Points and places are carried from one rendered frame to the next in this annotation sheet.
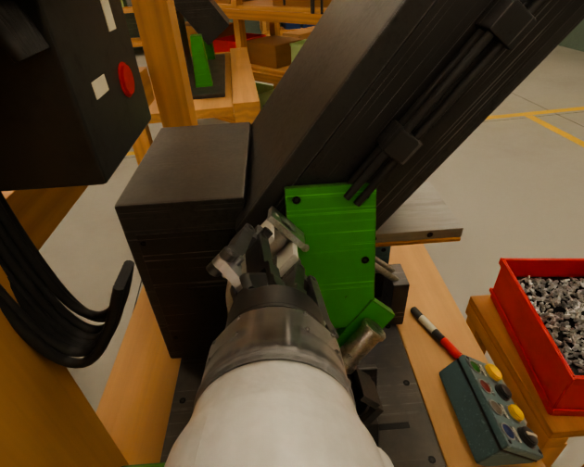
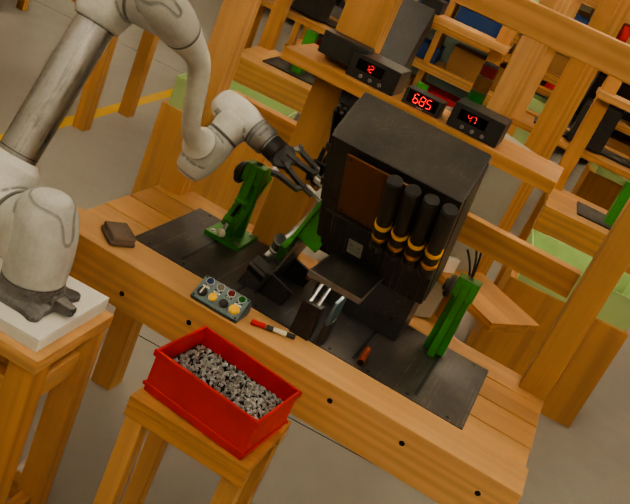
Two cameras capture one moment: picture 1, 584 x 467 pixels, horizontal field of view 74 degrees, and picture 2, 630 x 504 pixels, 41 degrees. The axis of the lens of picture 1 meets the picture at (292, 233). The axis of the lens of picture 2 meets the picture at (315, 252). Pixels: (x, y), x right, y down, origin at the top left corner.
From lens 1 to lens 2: 2.52 m
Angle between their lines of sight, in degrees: 87
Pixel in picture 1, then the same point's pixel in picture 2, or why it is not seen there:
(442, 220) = (320, 270)
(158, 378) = not seen: hidden behind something
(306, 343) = (264, 125)
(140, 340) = not seen: hidden behind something
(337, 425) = (249, 111)
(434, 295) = (298, 355)
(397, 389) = (254, 301)
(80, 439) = (293, 204)
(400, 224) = (328, 263)
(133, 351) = not seen: hidden behind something
